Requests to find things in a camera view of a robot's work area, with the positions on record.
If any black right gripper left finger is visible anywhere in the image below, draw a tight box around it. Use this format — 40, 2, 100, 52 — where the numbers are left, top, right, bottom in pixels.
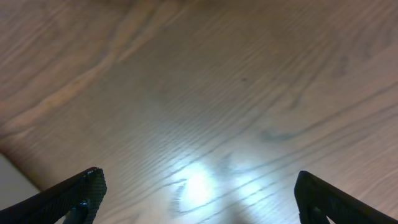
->
1, 167, 107, 224

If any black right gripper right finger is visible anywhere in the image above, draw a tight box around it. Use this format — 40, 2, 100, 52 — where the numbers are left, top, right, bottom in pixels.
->
294, 170, 397, 224

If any white cardboard box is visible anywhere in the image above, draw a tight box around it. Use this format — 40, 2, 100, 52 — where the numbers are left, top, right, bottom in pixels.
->
0, 154, 40, 210

